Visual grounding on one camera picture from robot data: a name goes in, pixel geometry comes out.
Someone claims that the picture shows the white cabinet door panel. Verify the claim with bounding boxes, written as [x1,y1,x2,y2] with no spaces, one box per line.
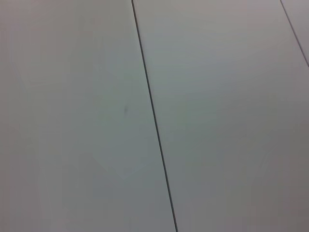
[0,0,178,232]
[281,0,309,65]
[133,0,309,232]

